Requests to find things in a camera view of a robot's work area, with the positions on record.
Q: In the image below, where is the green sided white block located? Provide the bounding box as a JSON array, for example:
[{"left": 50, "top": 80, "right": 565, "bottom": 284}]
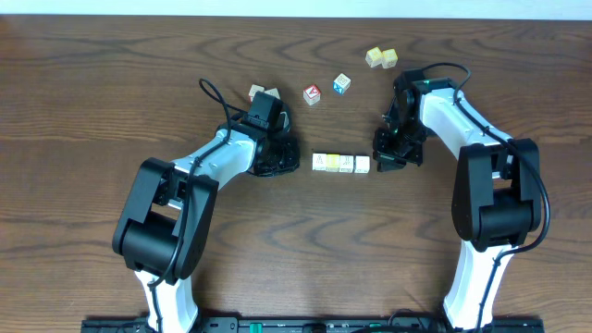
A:
[{"left": 354, "top": 155, "right": 371, "bottom": 174}]

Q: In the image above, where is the white block with figure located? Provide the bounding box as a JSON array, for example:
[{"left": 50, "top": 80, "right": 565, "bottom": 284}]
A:
[{"left": 339, "top": 154, "right": 355, "bottom": 173}]

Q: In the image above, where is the yellow block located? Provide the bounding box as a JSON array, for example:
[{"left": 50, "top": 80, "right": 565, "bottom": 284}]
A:
[
  {"left": 365, "top": 47, "right": 383, "bottom": 68},
  {"left": 381, "top": 48, "right": 399, "bottom": 68},
  {"left": 326, "top": 154, "right": 340, "bottom": 172}
]

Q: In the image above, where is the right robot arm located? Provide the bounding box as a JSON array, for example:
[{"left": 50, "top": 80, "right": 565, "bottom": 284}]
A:
[{"left": 373, "top": 68, "right": 549, "bottom": 332}]

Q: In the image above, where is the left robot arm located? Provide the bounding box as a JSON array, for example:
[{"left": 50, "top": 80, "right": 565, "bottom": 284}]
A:
[{"left": 112, "top": 92, "right": 300, "bottom": 332}]

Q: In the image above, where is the white block blue side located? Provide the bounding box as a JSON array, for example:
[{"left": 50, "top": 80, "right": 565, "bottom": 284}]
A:
[{"left": 265, "top": 88, "right": 280, "bottom": 99}]

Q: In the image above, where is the white block red number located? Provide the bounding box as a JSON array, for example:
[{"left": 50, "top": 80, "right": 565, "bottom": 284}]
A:
[{"left": 249, "top": 84, "right": 265, "bottom": 102}]

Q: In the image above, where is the red letter A block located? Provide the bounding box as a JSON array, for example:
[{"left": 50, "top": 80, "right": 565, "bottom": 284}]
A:
[{"left": 302, "top": 84, "right": 321, "bottom": 105}]

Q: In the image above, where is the blue sided picture block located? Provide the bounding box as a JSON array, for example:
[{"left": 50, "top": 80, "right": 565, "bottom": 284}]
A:
[{"left": 333, "top": 73, "right": 352, "bottom": 94}]

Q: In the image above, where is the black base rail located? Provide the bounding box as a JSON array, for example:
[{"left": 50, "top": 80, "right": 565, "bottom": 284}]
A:
[{"left": 80, "top": 315, "right": 546, "bottom": 333}]

